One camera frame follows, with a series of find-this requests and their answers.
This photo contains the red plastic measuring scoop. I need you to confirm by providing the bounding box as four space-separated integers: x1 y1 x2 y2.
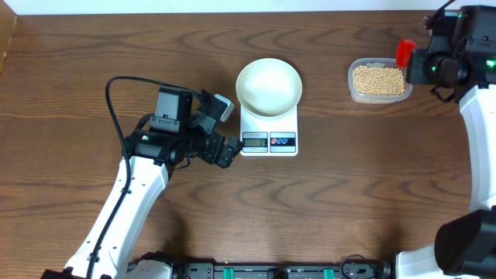
395 39 416 68

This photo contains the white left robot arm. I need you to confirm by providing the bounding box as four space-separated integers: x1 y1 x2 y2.
43 114 243 279

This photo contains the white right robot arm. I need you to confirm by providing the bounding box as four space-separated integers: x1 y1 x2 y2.
392 5 495 278

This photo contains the white digital kitchen scale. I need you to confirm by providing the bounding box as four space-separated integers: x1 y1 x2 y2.
240 107 298 157

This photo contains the cream plastic bowl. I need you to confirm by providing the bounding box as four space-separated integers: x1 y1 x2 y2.
236 58 303 118

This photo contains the clear container of soybeans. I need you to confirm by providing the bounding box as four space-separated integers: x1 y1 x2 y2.
348 58 412 105

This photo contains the brown cardboard side panel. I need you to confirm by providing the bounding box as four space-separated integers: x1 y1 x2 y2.
0 0 18 70

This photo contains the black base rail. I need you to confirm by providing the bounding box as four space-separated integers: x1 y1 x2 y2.
168 260 394 279

